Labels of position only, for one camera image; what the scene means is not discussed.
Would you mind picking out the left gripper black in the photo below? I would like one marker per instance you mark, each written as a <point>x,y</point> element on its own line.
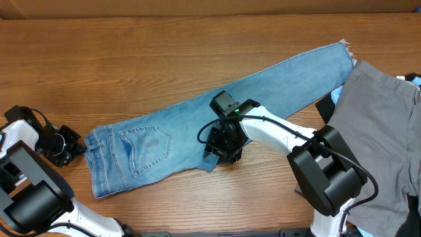
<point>76,146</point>

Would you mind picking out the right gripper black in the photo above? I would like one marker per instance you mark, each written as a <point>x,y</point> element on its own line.
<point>231,157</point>

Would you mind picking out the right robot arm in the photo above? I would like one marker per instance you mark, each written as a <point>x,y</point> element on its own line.
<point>327,172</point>

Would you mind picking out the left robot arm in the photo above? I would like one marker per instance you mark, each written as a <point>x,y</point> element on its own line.
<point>35,198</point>

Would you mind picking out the black garment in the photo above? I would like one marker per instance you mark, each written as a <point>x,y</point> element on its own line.
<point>325,107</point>

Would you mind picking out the light blue garment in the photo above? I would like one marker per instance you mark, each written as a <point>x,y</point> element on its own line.
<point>335,94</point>

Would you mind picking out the grey trousers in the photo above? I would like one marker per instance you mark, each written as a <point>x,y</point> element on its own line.
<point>378,116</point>

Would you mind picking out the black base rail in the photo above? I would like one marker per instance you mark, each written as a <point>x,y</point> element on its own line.
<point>223,234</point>

